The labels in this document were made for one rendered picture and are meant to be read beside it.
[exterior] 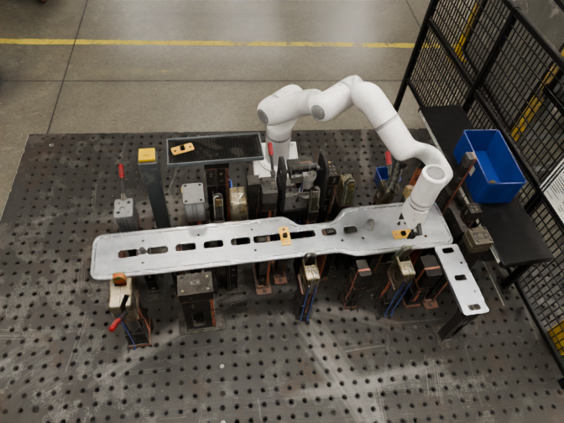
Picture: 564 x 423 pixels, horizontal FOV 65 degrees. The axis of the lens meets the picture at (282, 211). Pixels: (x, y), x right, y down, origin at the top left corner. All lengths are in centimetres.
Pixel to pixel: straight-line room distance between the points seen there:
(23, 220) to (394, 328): 171
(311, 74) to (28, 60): 243
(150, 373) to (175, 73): 285
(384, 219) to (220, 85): 246
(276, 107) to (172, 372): 112
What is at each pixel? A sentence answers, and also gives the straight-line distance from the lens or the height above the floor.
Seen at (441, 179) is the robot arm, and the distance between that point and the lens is 154.
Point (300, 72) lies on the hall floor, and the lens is 416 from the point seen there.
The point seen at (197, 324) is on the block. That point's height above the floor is 74.
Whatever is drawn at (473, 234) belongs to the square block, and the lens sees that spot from 186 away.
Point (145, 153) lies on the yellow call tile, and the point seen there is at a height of 116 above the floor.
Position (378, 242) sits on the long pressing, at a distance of 177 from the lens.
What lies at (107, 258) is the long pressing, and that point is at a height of 100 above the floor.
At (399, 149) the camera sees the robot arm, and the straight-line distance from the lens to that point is 154.
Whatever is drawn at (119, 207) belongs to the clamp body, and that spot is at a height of 106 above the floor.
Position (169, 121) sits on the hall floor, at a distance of 365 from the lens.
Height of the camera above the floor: 243
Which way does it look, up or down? 53 degrees down
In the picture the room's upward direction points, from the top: 7 degrees clockwise
